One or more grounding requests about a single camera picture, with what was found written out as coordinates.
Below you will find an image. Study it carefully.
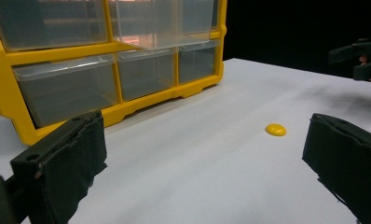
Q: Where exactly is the wide clear plastic drawer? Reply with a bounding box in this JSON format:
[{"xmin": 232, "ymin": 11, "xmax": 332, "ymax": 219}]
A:
[
  {"xmin": 13, "ymin": 53, "xmax": 119, "ymax": 129},
  {"xmin": 0, "ymin": 0, "xmax": 109, "ymax": 52}
]

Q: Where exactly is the pulled-out clear plastic drawer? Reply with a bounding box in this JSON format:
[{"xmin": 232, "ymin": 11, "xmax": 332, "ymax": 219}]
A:
[{"xmin": 108, "ymin": 0, "xmax": 215, "ymax": 50}]

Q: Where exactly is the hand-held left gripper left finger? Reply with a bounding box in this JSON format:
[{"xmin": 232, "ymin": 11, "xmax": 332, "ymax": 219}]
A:
[{"xmin": 9, "ymin": 110, "xmax": 108, "ymax": 224}]

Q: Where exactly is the small clear plastic drawer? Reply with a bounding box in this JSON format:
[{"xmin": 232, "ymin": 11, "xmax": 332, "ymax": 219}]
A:
[
  {"xmin": 116, "ymin": 48, "xmax": 179, "ymax": 102},
  {"xmin": 177, "ymin": 39, "xmax": 222, "ymax": 85}
]

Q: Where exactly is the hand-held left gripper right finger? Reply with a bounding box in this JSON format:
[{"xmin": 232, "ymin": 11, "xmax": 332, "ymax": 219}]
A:
[{"xmin": 301, "ymin": 113, "xmax": 371, "ymax": 224}]

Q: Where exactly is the yellow plastic drawer cabinet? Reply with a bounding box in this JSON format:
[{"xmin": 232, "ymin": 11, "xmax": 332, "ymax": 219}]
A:
[{"xmin": 0, "ymin": 0, "xmax": 228, "ymax": 147}]

